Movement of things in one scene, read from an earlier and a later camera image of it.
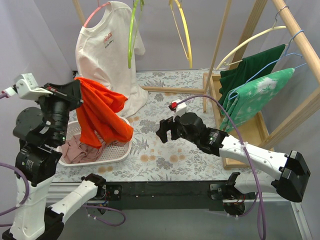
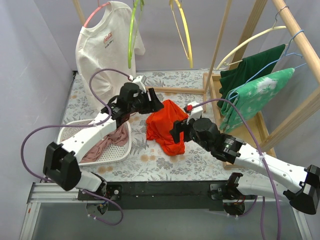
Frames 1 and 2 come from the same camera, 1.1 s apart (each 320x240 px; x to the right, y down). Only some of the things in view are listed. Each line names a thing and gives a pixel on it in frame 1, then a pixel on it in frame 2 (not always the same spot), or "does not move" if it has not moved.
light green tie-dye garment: x=243 y=103 does not move
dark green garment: x=249 y=68 does not move
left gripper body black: x=64 y=93 → x=151 y=100
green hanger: x=130 y=48 does not move
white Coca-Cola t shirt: x=101 y=50 does not move
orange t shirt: x=99 y=121 → x=158 y=122
